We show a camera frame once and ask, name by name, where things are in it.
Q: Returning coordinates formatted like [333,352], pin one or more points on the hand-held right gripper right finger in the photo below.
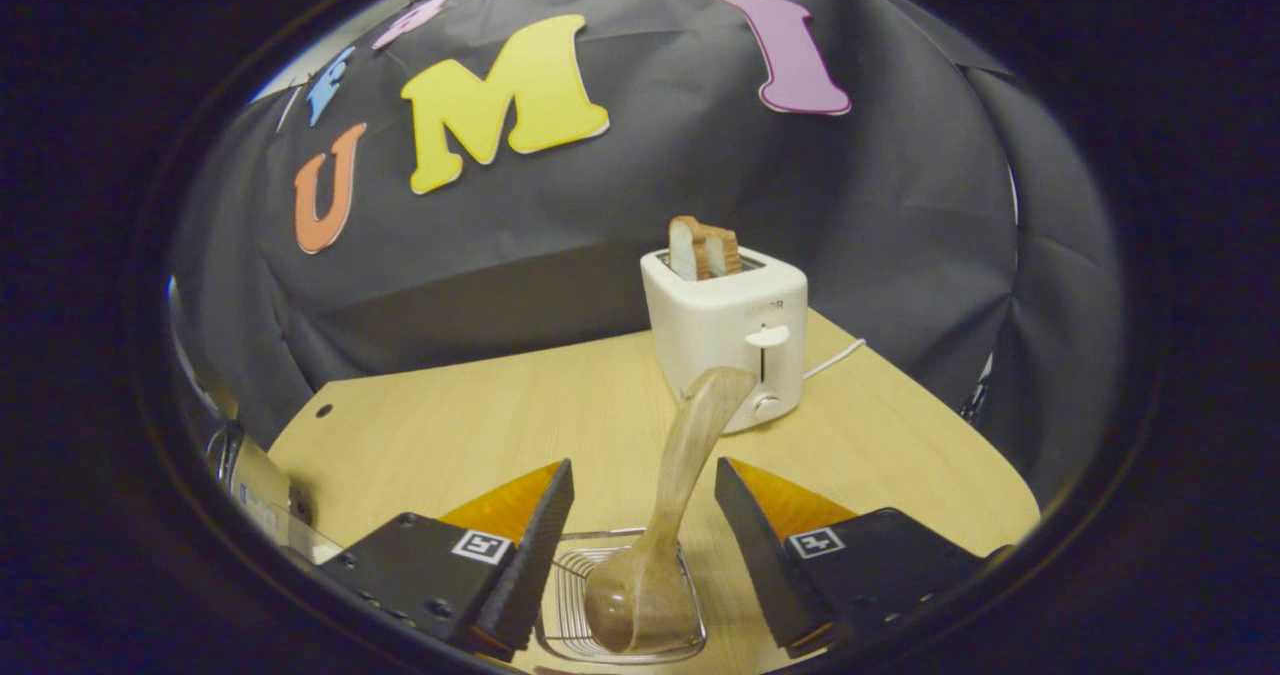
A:
[760,555]

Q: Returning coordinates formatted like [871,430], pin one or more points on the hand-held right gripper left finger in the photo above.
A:
[520,565]

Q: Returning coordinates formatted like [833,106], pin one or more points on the wooden spoon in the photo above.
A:
[690,445]

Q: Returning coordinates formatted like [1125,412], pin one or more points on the silver black rice cooker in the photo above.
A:
[255,480]

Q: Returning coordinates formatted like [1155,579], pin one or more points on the white toaster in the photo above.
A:
[720,325]

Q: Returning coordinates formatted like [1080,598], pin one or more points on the black backdrop cloth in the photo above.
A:
[560,255]

